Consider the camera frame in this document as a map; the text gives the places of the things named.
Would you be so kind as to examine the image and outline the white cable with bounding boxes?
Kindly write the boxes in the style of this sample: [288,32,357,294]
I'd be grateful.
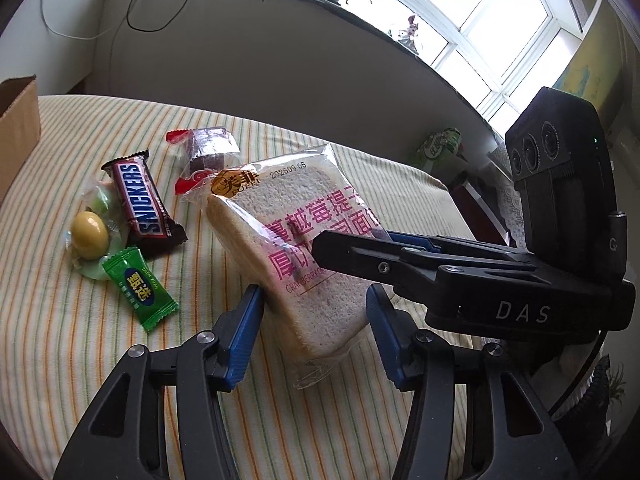
[41,7,101,41]

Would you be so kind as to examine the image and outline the sliced bread packet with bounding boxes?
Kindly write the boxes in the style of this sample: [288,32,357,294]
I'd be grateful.
[205,142,396,391]

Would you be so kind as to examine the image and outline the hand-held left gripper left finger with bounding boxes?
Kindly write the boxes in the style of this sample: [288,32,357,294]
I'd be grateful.
[52,284,266,480]

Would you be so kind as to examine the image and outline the brown cardboard box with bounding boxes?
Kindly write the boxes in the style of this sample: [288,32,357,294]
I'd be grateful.
[0,75,42,201]

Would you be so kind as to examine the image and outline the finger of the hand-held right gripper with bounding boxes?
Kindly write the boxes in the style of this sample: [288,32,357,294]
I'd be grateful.
[311,229,535,307]
[372,227,532,259]

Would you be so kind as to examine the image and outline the yellow egg candy clear wrapper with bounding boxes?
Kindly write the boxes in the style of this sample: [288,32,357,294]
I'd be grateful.
[65,180,126,281]

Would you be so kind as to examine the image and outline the brown chocolate bar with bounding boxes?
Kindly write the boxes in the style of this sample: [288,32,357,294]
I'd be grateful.
[101,148,189,260]

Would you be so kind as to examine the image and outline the green wrapped candy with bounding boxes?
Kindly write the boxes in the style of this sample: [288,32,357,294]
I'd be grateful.
[101,246,180,333]

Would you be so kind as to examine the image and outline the green white box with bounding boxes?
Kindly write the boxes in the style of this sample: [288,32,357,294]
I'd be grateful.
[412,127,468,181]

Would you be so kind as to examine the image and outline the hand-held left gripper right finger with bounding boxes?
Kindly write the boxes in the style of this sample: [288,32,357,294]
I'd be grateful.
[365,282,576,480]

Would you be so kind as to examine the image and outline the wall map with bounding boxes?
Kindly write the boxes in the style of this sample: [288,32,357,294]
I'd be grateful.
[555,5,631,111]

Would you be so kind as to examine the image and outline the white lace cloth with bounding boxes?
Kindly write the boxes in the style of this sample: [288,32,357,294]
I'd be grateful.
[492,160,526,248]

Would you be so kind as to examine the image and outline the small rabbit figurine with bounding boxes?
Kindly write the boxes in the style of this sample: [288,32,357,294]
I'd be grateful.
[397,14,426,55]

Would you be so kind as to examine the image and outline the red wrapped dark cake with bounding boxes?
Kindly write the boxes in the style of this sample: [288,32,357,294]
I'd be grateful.
[165,126,241,206]

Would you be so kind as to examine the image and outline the black cable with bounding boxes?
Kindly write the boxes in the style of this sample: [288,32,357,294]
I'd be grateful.
[126,0,193,32]

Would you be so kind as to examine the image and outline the dark red open box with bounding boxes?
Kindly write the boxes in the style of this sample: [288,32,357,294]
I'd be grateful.
[447,175,501,241]

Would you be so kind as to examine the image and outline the white framed window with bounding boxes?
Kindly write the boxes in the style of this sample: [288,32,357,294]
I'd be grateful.
[350,0,586,131]

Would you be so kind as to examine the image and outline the striped sheet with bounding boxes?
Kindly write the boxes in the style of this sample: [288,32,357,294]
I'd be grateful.
[0,94,481,480]

